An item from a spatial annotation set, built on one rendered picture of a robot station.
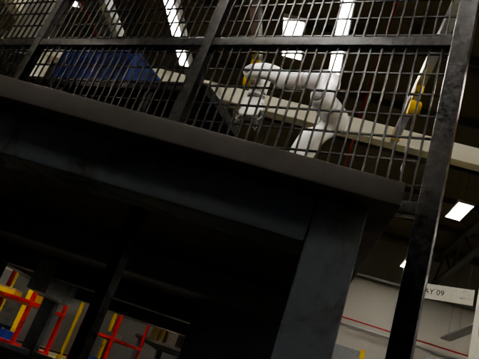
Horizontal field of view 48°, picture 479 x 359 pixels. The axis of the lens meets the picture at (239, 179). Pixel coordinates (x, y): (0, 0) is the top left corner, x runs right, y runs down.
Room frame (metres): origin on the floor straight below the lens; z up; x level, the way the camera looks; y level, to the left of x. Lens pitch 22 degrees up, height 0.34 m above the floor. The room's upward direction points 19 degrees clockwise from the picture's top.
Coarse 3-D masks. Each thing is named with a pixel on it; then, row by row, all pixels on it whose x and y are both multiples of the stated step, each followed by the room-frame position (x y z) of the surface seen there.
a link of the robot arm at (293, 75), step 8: (256, 64) 2.06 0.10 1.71; (264, 64) 2.03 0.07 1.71; (248, 72) 2.08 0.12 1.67; (256, 72) 2.05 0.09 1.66; (264, 72) 2.03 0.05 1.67; (272, 72) 2.03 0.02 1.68; (296, 72) 1.99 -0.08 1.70; (272, 80) 2.04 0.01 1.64; (280, 80) 2.04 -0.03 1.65; (288, 80) 2.01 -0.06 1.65
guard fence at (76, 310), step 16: (80, 304) 8.21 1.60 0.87; (16, 320) 6.62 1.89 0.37; (32, 320) 6.98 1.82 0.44; (64, 320) 7.91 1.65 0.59; (80, 320) 8.46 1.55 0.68; (112, 320) 9.87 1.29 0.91; (48, 336) 7.64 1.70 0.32; (64, 336) 8.15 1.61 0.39; (64, 352) 8.39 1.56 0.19; (96, 352) 9.76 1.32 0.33
